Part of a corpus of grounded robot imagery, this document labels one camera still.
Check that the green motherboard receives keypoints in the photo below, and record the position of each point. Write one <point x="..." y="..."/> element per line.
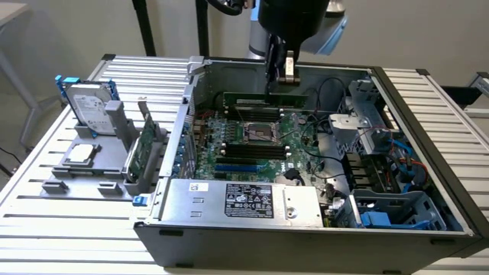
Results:
<point x="298" y="149"/>

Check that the black open PC case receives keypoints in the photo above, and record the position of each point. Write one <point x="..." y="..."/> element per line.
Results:
<point x="267" y="249"/>

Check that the green RAM stick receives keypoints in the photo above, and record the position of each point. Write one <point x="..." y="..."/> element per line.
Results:
<point x="248" y="98"/>

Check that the grey drive bay cage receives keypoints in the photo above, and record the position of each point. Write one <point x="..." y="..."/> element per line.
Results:
<point x="405" y="206"/>

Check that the grey parts rack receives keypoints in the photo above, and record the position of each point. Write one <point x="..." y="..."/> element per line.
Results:
<point x="111" y="154"/>

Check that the hard drive in blue caddy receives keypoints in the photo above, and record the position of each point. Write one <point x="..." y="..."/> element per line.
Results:
<point x="71" y="80"/>

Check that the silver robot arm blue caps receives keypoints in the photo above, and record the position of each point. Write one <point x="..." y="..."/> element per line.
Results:
<point x="258" y="37"/>

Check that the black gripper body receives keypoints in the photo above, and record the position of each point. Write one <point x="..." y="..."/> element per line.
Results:
<point x="292" y="17"/>

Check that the blue drive latch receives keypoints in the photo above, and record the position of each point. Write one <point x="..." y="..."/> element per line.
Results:
<point x="376" y="220"/>

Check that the CPU socket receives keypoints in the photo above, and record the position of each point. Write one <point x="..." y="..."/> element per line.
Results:
<point x="260" y="132"/>

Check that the blue plastic clip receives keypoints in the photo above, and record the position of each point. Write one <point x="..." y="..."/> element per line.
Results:
<point x="139" y="200"/>

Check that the silver CPU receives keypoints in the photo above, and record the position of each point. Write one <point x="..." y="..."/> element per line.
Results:
<point x="83" y="153"/>

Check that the silver power supply unit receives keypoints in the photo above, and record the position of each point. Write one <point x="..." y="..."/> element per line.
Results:
<point x="214" y="206"/>

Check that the black fan shroud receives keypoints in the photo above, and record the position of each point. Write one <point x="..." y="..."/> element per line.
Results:
<point x="367" y="172"/>

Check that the silver hard disk drive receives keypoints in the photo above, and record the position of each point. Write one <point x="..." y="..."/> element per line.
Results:
<point x="88" y="106"/>

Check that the blue expansion slot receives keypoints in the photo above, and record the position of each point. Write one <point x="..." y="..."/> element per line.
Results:
<point x="235" y="168"/>

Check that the black frame pole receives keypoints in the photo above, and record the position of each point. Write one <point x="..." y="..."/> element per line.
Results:
<point x="146" y="28"/>
<point x="203" y="28"/>

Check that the metal disk bay cage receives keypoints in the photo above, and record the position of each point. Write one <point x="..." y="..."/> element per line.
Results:
<point x="363" y="114"/>

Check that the green graphics card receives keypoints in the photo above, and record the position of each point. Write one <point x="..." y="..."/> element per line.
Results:
<point x="146" y="143"/>

